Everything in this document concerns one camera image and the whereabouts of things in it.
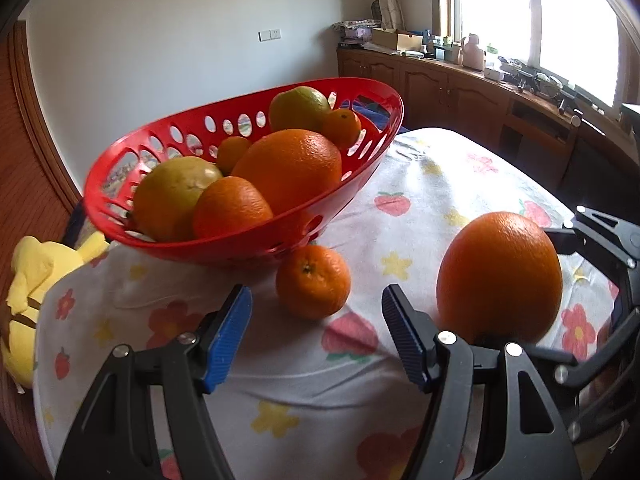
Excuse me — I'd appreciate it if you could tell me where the window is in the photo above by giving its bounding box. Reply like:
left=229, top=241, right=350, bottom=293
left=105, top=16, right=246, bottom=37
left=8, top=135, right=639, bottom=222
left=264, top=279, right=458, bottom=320
left=435, top=0, right=631, bottom=111

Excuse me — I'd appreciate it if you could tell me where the white strawberry-print blanket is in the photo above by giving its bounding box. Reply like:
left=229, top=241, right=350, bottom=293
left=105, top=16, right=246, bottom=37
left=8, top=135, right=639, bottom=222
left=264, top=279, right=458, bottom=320
left=32, top=127, right=640, bottom=480

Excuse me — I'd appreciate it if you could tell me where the red perforated plastic basket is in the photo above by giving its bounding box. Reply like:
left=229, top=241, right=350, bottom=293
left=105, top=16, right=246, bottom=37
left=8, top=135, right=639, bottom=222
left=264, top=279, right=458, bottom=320
left=82, top=77, right=405, bottom=268

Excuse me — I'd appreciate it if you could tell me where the wooden cabinet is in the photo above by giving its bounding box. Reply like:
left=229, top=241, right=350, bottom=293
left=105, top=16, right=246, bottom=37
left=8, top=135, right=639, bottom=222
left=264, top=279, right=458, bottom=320
left=336, top=47, right=640, bottom=196

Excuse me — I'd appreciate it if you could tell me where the yellow-green citrus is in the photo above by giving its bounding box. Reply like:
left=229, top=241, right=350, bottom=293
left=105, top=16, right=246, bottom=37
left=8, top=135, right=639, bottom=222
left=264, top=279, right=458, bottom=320
left=131, top=156, right=224, bottom=243

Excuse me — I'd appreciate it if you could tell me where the folded cloth pile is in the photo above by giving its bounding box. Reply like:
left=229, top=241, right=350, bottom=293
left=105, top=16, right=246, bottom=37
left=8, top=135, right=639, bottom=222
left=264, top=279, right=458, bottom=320
left=331, top=19, right=381, bottom=43

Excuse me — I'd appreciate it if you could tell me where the yellow plush toy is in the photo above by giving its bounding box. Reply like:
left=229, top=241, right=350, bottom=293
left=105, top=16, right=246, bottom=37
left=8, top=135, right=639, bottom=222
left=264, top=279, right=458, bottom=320
left=0, top=234, right=111, bottom=391

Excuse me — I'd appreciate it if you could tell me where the white kettle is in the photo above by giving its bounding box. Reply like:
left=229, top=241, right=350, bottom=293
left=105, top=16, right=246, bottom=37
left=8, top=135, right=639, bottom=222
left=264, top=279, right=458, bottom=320
left=461, top=33, right=487, bottom=71

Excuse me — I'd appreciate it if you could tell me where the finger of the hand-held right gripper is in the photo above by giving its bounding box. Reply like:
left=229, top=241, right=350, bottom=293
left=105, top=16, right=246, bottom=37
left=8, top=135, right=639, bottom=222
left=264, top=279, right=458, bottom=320
left=527, top=307, right=640, bottom=443
left=542, top=205, right=640, bottom=286

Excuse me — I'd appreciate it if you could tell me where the cardboard box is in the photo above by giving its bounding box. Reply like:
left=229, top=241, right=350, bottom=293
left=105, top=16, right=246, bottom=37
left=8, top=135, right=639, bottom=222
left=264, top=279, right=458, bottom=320
left=371, top=27, right=425, bottom=52

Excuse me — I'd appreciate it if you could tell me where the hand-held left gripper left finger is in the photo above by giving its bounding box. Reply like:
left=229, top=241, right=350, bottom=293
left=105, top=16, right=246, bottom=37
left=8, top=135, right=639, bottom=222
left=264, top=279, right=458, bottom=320
left=54, top=284, right=253, bottom=480

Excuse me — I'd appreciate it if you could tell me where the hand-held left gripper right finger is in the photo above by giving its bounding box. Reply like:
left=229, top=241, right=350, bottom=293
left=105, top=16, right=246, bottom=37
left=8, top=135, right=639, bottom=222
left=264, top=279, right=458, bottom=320
left=381, top=284, right=583, bottom=480

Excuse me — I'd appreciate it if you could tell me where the small orange mandarin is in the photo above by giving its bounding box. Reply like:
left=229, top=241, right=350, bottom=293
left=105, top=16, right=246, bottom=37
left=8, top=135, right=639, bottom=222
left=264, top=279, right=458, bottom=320
left=275, top=244, right=352, bottom=321
left=216, top=136, right=253, bottom=177
left=192, top=176, right=275, bottom=240
left=321, top=108, right=362, bottom=151

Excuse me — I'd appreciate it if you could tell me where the green citrus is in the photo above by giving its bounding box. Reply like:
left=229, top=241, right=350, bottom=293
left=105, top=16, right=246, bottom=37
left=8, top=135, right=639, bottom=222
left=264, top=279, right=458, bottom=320
left=269, top=86, right=332, bottom=135

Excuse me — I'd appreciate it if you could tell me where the large navel orange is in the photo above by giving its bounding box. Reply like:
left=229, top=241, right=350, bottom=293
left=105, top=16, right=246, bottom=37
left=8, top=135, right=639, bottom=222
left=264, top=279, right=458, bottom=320
left=436, top=211, right=563, bottom=345
left=230, top=129, right=344, bottom=216

